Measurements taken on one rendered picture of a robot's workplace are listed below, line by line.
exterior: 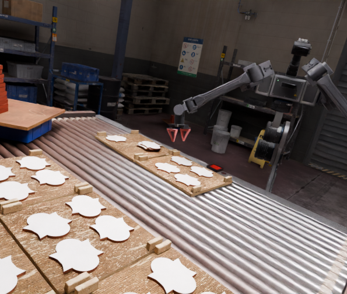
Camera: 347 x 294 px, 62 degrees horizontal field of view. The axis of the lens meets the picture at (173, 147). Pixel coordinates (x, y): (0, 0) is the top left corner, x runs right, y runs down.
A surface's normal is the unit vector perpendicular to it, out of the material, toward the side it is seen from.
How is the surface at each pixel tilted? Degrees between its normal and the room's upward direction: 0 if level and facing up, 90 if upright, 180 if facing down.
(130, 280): 0
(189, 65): 90
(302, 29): 90
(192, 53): 90
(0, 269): 0
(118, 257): 0
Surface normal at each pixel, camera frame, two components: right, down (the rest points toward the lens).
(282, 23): -0.63, 0.11
